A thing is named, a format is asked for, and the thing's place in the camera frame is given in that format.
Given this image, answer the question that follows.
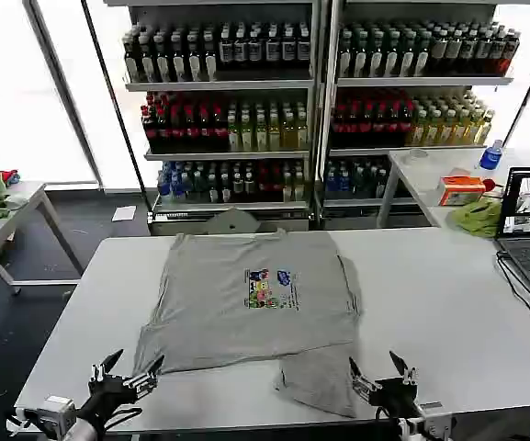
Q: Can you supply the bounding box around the white desk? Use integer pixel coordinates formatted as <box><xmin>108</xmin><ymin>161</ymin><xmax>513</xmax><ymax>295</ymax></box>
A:
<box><xmin>377</xmin><ymin>146</ymin><xmax>530</xmax><ymax>231</ymax></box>

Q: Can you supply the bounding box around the blue water bottle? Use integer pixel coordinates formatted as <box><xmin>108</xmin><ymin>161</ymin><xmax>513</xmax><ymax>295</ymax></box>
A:
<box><xmin>479</xmin><ymin>139</ymin><xmax>504</xmax><ymax>172</ymax></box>

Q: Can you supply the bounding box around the light green cloth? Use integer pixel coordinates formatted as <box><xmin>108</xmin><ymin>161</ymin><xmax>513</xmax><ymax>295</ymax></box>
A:
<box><xmin>448</xmin><ymin>197</ymin><xmax>504</xmax><ymax>239</ymax></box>

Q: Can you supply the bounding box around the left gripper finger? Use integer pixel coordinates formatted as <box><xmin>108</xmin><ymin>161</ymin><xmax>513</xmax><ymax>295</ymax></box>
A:
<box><xmin>89</xmin><ymin>348</ymin><xmax>125</xmax><ymax>384</ymax></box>
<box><xmin>123</xmin><ymin>354</ymin><xmax>166</xmax><ymax>401</ymax></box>

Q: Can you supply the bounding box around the shelf rack with bottles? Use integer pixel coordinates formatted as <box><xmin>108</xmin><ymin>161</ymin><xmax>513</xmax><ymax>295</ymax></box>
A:
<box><xmin>317</xmin><ymin>0</ymin><xmax>523</xmax><ymax>231</ymax></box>
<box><xmin>103</xmin><ymin>0</ymin><xmax>323</xmax><ymax>233</ymax></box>

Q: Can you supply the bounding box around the grey round disc base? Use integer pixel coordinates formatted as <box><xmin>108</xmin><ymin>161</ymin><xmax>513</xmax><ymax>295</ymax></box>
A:
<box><xmin>202</xmin><ymin>206</ymin><xmax>262</xmax><ymax>236</ymax></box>

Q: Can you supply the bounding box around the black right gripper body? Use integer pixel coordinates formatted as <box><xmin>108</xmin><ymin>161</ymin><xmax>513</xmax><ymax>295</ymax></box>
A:
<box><xmin>369</xmin><ymin>376</ymin><xmax>420</xmax><ymax>417</ymax></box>

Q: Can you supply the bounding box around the grey side table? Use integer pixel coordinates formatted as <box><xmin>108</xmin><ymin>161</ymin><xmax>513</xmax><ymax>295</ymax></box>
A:
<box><xmin>0</xmin><ymin>181</ymin><xmax>85</xmax><ymax>298</ymax></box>

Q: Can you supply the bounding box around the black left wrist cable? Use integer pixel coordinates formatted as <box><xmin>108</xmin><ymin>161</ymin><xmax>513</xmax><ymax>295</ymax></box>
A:
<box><xmin>101</xmin><ymin>402</ymin><xmax>144</xmax><ymax>431</ymax></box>

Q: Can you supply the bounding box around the grey printed t-shirt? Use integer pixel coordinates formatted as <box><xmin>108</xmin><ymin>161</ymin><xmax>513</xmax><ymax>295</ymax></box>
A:
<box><xmin>131</xmin><ymin>228</ymin><xmax>365</xmax><ymax>419</ymax></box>

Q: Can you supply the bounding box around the clear glass jar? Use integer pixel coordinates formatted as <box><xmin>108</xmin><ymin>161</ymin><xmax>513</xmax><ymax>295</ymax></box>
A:
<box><xmin>404</xmin><ymin>147</ymin><xmax>430</xmax><ymax>167</ymax></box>

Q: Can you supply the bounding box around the black laptop cable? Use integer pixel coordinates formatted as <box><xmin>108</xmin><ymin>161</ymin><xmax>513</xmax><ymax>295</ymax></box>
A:
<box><xmin>495</xmin><ymin>251</ymin><xmax>530</xmax><ymax>345</ymax></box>

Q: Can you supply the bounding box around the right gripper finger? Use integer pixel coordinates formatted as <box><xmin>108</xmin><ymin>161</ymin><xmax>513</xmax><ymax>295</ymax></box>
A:
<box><xmin>389</xmin><ymin>350</ymin><xmax>420</xmax><ymax>387</ymax></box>
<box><xmin>348</xmin><ymin>356</ymin><xmax>381</xmax><ymax>401</ymax></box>

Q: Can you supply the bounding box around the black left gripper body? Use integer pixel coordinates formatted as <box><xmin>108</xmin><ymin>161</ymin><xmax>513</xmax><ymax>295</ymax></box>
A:
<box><xmin>76</xmin><ymin>373</ymin><xmax>139</xmax><ymax>423</ymax></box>

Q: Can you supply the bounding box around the orange cardboard box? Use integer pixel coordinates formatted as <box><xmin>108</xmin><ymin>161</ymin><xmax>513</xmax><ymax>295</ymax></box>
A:
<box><xmin>436</xmin><ymin>175</ymin><xmax>487</xmax><ymax>207</ymax></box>

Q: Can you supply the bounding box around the white paper sheet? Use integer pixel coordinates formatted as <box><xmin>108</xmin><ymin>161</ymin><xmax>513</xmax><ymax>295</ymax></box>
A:
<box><xmin>111</xmin><ymin>205</ymin><xmax>138</xmax><ymax>223</ymax></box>

